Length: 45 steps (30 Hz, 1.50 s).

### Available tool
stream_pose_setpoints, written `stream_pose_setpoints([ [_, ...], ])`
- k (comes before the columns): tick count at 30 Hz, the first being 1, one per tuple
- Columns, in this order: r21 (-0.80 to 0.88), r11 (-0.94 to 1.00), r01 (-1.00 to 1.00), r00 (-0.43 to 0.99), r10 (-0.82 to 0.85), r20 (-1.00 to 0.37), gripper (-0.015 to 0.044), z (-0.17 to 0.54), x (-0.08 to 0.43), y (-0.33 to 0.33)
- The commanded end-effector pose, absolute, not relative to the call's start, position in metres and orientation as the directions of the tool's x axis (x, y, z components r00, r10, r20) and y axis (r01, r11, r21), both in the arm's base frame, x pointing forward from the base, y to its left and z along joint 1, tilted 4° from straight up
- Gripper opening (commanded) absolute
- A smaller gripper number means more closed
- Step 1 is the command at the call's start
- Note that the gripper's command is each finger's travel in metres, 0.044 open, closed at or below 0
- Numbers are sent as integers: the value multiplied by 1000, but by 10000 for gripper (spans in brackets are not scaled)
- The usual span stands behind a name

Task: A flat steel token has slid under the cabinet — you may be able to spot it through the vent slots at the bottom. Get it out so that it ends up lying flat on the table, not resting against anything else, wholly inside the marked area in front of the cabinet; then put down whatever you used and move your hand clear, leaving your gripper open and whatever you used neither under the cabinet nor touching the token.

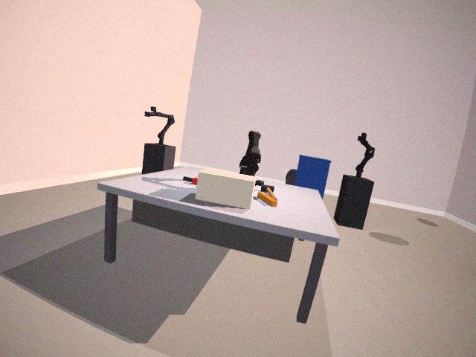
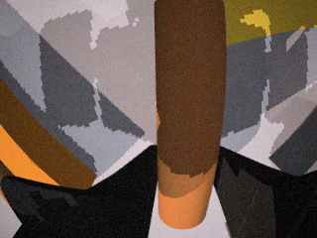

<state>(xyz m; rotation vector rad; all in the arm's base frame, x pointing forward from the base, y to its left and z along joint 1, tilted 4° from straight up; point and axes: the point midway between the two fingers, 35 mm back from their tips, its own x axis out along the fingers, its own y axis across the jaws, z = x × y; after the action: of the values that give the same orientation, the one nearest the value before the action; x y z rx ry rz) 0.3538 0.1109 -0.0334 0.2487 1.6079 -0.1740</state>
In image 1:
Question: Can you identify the beige rectangular box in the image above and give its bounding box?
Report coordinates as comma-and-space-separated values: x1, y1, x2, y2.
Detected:
195, 168, 256, 209

